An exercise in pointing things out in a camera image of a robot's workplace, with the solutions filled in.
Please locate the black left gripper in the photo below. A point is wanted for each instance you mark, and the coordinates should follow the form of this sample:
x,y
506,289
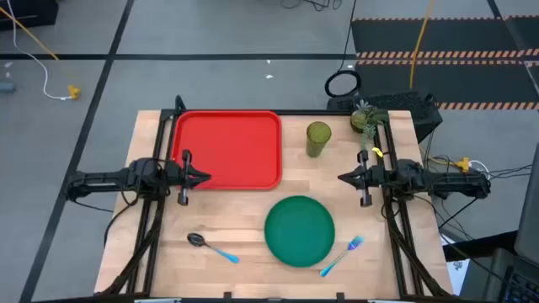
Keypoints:
x,y
184,198

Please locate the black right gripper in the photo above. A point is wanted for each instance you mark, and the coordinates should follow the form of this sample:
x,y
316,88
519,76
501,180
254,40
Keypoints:
x,y
365,198

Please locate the green translucent plastic cup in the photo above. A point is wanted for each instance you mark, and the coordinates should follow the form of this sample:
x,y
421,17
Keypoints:
x,y
318,141

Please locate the green plastic plate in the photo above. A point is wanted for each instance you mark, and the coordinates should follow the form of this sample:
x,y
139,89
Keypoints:
x,y
300,231

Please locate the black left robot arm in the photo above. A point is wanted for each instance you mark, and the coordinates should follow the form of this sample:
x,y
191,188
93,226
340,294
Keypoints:
x,y
105,179

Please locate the red plastic tray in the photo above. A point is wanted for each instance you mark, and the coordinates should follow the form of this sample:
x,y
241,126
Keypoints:
x,y
227,147

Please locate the yellow tag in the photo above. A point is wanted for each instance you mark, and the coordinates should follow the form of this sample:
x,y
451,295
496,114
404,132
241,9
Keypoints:
x,y
377,152

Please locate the potted succulent plant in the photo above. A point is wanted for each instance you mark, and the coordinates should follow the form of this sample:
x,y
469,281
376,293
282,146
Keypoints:
x,y
361,119

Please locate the black floor tape line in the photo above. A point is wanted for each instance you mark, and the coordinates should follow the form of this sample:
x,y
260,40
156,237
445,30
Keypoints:
x,y
86,126

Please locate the white printed paper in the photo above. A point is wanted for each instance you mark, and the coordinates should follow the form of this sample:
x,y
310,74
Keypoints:
x,y
455,275

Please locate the black mat hazard stripes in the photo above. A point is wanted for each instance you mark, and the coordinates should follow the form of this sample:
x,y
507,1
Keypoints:
x,y
463,38
463,82

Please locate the dark side desk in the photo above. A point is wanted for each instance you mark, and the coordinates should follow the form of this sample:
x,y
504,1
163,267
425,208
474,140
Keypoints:
x,y
484,273

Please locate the grey monitor back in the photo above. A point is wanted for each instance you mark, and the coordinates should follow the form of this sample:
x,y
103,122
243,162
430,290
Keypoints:
x,y
530,210

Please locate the black keyboard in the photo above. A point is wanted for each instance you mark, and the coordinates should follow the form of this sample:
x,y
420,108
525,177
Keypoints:
x,y
522,290

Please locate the small grey object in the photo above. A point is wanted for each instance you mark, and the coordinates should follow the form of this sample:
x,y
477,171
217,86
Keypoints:
x,y
6,87

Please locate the black cabinet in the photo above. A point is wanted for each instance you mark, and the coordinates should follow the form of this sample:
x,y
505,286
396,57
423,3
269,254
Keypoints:
x,y
25,12

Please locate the black clamp bracket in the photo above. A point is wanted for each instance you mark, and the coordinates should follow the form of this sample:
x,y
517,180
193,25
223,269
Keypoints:
x,y
180,104

